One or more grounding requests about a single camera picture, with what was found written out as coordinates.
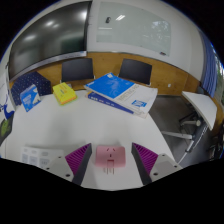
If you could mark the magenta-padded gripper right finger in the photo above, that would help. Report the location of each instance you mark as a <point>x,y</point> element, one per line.
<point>145,158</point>

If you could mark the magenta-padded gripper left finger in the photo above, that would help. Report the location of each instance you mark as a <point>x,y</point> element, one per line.
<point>79,158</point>

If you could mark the pink charger block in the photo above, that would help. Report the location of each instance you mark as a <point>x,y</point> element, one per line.
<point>110,156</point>

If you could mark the yellow sticky note block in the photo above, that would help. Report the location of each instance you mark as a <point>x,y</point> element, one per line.
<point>64,93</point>

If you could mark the blue tissue box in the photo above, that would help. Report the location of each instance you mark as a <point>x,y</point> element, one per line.
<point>30,98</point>

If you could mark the white side table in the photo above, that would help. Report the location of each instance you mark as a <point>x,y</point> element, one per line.
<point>201,105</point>

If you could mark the blue and white book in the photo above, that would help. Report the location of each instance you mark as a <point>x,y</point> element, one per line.
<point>111,87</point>

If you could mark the black office chair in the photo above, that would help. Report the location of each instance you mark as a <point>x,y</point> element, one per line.
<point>77,69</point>
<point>135,70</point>

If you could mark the dark blue dotted bag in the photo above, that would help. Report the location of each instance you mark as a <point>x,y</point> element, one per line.
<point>31,80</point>

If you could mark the blue curtain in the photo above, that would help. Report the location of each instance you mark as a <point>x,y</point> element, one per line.
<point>210,70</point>

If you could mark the glass whiteboard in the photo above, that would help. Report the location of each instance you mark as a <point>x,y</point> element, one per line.
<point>136,28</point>

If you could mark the black whiteboard eraser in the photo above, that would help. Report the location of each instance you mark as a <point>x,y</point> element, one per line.
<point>108,19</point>

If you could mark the large black wall display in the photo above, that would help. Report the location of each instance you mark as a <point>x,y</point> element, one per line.
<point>46,36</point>

